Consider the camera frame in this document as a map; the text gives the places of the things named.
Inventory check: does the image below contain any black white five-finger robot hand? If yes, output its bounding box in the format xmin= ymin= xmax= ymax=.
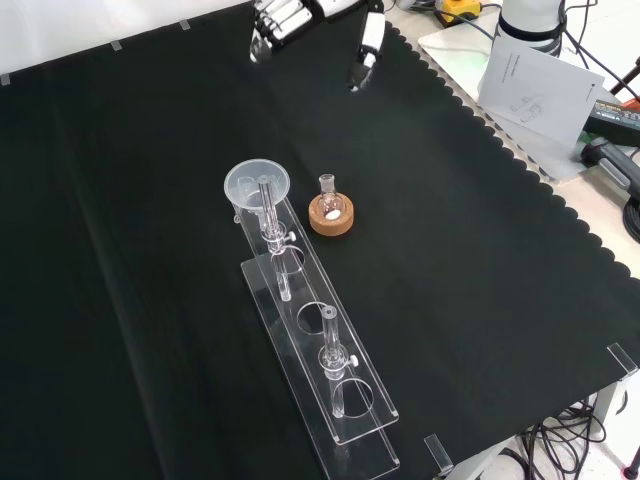
xmin=248 ymin=0 xmax=387 ymax=94

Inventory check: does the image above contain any translucent plastic funnel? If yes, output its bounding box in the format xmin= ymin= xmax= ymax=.
xmin=222 ymin=157 xmax=293 ymax=227

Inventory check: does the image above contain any clear acrylic funnel stand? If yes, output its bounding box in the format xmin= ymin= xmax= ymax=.
xmin=231 ymin=174 xmax=402 ymax=480

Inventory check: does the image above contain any pale base board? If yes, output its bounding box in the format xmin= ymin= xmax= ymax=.
xmin=416 ymin=22 xmax=590 ymax=182

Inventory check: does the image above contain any yellow stop button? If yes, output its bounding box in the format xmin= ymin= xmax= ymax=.
xmin=432 ymin=0 xmax=484 ymax=27

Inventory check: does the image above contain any white paper booklet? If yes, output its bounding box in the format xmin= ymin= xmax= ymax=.
xmin=476 ymin=36 xmax=607 ymax=149

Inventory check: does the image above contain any small glass round-bottom flask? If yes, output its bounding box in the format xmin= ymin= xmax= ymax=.
xmin=317 ymin=173 xmax=345 ymax=222

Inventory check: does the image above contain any black power supply brick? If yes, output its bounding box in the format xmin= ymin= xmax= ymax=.
xmin=583 ymin=97 xmax=640 ymax=149

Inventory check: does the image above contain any grey black hand tool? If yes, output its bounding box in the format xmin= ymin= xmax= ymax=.
xmin=578 ymin=134 xmax=640 ymax=202

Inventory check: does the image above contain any black bench cloth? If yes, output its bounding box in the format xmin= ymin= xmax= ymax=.
xmin=0 ymin=0 xmax=640 ymax=480

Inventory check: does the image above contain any cork ring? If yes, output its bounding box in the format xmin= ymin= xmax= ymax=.
xmin=307 ymin=193 xmax=358 ymax=238

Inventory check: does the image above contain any thin black base cable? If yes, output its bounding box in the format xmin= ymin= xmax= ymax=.
xmin=563 ymin=0 xmax=640 ymax=104

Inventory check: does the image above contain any coiled black cable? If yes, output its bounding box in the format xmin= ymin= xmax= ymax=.
xmin=621 ymin=193 xmax=640 ymax=242

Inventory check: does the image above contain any black floor cable bundle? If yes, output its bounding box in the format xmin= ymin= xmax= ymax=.
xmin=499 ymin=397 xmax=610 ymax=480

